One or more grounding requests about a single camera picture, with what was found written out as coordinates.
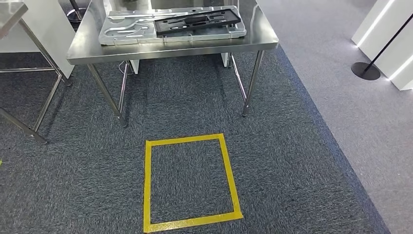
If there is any white lit display plinth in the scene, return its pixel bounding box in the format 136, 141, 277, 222
351, 0, 413, 91

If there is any stainless steel side table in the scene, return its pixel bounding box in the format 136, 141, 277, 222
0, 1, 74, 145

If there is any chrome stanchion with round base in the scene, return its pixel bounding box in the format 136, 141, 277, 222
66, 0, 87, 23

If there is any aluminium machined plate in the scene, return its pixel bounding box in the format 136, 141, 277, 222
98, 5, 248, 46

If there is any stainless steel workbench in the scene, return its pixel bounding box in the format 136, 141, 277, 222
66, 0, 280, 129

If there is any white cabinet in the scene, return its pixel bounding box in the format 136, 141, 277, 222
0, 0, 77, 78

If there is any black stanchion with round base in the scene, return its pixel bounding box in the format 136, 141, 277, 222
351, 13, 413, 81

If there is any black plastic plate frame part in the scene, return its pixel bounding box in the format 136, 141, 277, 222
153, 8, 242, 37

